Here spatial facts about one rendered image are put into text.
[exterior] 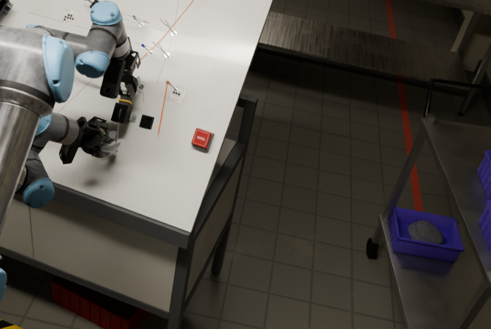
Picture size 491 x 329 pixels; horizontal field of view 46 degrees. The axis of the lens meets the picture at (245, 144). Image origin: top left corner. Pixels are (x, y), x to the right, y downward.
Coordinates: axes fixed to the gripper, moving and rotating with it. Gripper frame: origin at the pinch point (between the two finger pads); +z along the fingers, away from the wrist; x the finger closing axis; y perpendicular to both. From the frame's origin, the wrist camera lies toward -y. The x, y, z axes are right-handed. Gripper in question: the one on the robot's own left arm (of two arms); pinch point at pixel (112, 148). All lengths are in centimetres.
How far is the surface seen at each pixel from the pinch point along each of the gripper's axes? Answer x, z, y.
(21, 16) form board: 55, -10, -6
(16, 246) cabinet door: 4, 21, -66
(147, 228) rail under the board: -22.8, 12.4, -6.7
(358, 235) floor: -29, 174, 15
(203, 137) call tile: -9.1, 11.1, 24.0
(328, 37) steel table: 128, 267, 52
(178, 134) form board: -3.1, 11.4, 16.9
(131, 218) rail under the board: -18.3, 9.5, -9.0
